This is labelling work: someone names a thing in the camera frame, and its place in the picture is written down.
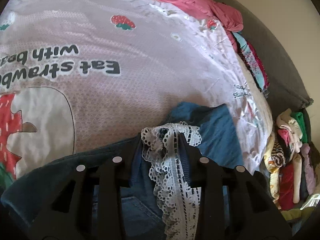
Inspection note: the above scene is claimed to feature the floral patterned cloth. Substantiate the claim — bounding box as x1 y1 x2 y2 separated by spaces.
232 32 270 98

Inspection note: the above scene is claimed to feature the pile of colourful clothes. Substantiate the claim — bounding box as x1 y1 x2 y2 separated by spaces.
262 109 319 220

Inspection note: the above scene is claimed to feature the pink strawberry print quilt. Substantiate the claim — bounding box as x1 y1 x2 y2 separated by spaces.
1 0 272 187

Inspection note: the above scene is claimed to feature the blue denim pants lace trim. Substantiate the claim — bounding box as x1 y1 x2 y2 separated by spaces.
1 102 243 239

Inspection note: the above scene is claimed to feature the grey headboard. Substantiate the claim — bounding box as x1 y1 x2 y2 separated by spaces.
214 0 313 113

